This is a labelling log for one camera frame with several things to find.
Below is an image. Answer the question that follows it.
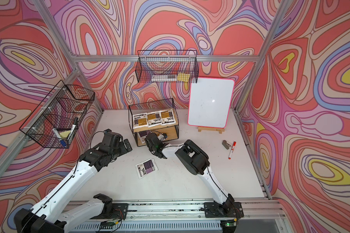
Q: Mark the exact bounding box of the purple coffee bag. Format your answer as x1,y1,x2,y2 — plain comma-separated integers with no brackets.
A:
138,130,151,144
135,158,158,179

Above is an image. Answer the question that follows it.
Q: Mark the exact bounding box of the two-tier wooden wire shelf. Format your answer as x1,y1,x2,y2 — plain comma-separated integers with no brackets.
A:
128,98,179,147

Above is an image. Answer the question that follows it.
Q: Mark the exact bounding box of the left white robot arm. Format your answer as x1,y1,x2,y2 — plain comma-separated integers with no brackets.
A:
14,129,132,233

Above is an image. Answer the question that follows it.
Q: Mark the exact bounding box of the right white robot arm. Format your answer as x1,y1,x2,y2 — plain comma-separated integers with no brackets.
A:
145,133,244,220

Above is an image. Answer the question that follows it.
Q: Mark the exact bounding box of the black marker in left basket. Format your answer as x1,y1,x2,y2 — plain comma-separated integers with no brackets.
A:
68,117,78,140

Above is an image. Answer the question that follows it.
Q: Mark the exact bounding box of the blue-capped marker in basket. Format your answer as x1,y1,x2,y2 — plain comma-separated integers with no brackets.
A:
52,128,67,148

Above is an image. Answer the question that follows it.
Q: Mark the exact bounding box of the yellow sponge in left basket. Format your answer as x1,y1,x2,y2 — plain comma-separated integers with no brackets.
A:
59,130,71,139

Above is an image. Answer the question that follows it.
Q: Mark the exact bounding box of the yellow sponge in basket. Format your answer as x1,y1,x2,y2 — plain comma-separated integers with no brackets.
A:
59,130,71,139
177,73,191,83

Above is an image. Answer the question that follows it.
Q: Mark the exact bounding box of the small wooden easel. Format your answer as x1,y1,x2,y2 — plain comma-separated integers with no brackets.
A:
197,126,225,134

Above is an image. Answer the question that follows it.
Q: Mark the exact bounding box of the grey whiteboard eraser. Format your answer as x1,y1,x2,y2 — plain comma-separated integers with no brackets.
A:
222,140,232,150

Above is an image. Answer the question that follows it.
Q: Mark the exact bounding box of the pink-framed whiteboard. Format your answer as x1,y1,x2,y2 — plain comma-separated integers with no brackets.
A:
188,77,235,129

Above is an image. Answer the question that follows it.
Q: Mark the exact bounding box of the yellow sponge in back basket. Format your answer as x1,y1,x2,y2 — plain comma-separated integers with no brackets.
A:
177,73,191,83

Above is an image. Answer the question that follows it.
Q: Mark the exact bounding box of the red whiteboard marker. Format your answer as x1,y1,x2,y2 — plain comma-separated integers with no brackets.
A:
228,141,236,160

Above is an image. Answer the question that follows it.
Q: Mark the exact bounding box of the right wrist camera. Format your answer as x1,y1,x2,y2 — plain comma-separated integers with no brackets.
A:
157,134,167,141

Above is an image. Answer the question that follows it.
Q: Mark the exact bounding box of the left wall wire basket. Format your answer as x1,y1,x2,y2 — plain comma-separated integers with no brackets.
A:
19,81,95,149

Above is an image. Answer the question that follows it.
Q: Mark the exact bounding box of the wall wire basket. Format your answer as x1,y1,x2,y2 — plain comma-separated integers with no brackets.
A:
135,49,199,83
19,81,95,149

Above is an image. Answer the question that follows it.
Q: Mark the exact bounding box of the back wall wire basket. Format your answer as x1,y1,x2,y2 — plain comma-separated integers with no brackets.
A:
135,49,199,83

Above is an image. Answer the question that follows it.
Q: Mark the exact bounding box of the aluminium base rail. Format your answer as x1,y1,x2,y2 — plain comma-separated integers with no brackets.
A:
72,198,292,233

